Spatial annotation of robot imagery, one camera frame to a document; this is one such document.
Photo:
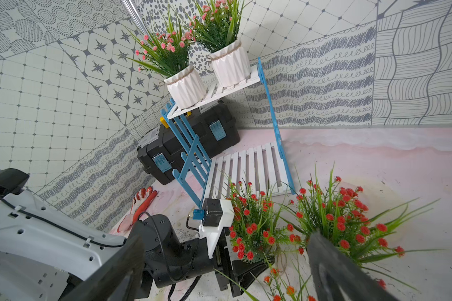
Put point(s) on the pink flower pot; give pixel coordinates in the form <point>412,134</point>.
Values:
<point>216,27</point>
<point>167,53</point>

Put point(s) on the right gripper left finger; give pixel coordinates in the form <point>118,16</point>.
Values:
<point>118,279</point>

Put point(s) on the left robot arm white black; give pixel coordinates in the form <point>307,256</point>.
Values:
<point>31,229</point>

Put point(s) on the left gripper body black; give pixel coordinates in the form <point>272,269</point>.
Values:
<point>167,260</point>

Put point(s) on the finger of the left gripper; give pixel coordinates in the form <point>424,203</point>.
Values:
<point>243,275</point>
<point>223,265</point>

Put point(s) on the pink flower pot back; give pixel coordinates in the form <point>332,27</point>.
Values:
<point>167,53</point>

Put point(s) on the pink flower pot front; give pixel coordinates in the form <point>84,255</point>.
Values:
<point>216,27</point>

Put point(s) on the red flower pot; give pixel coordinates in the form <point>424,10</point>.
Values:
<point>256,233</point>
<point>338,214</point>

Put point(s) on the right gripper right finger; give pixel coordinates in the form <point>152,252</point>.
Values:
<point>336,277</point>

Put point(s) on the red white glove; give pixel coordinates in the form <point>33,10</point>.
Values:
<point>140,204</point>

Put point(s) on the orange flower pot front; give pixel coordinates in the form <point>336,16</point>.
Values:
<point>274,287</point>

